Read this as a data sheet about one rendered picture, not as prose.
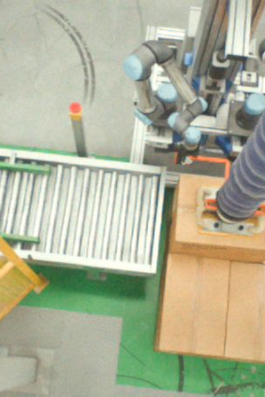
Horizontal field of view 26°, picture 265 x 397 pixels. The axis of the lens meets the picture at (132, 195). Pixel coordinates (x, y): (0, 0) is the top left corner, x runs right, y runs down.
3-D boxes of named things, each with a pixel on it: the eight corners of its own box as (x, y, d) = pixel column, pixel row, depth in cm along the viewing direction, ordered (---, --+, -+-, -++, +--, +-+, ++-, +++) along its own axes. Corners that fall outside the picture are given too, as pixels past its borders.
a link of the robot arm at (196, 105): (153, 30, 288) (200, 106, 309) (138, 43, 285) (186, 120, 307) (165, 29, 278) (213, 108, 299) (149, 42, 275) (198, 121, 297)
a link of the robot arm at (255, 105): (237, 105, 328) (243, 95, 315) (259, 98, 330) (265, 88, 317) (245, 123, 325) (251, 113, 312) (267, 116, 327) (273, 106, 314)
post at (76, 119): (79, 168, 435) (68, 114, 339) (81, 160, 437) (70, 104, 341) (88, 169, 435) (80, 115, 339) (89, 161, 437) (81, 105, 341)
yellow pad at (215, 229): (197, 233, 327) (198, 231, 322) (198, 216, 329) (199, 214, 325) (256, 239, 327) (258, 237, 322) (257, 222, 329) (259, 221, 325)
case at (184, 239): (168, 253, 364) (175, 240, 325) (173, 193, 375) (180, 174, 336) (262, 262, 364) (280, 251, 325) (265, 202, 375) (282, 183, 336)
